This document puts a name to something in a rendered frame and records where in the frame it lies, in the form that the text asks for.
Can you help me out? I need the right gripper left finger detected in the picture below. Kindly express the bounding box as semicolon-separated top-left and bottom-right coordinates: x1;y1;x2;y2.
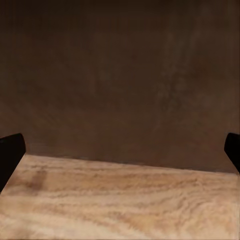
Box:
0;133;26;193

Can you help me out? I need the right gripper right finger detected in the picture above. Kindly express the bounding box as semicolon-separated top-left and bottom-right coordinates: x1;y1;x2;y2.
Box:
224;133;240;173

